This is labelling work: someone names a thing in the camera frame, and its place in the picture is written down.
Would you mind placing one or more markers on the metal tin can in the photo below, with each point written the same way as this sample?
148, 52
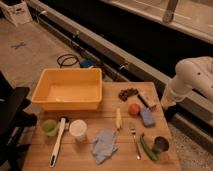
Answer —
160, 145

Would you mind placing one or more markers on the black chair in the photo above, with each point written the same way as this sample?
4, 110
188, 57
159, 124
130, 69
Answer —
13, 120

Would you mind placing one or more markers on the blue cloth rag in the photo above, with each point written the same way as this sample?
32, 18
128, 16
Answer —
104, 145

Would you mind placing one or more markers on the white handled brush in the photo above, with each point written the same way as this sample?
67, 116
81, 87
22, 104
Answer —
57, 144

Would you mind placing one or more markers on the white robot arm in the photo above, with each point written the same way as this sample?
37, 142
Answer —
190, 73

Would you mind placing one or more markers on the white cardboard box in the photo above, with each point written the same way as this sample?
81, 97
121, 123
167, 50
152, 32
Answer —
17, 14

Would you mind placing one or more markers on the silver metal fork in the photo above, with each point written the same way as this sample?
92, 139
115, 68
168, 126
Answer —
133, 132

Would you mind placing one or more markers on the green plastic cup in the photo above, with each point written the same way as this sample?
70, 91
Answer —
50, 127

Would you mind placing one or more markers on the blue sponge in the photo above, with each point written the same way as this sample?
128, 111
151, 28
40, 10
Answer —
147, 118

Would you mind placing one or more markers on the bunch of brown grapes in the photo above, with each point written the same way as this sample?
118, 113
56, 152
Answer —
126, 93

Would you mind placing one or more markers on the red orange fruit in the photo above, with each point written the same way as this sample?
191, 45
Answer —
134, 109

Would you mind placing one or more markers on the yellow plastic bin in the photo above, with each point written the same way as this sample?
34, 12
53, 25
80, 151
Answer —
69, 89

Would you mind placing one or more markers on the blue object on floor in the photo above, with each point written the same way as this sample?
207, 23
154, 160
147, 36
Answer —
86, 64

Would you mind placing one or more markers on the white paper cup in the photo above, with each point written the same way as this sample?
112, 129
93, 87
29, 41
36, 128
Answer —
78, 129

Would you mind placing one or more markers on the green cucumber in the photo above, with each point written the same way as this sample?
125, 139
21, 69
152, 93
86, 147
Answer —
147, 149

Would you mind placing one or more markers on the yellow banana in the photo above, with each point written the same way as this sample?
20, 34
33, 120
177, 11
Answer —
118, 119

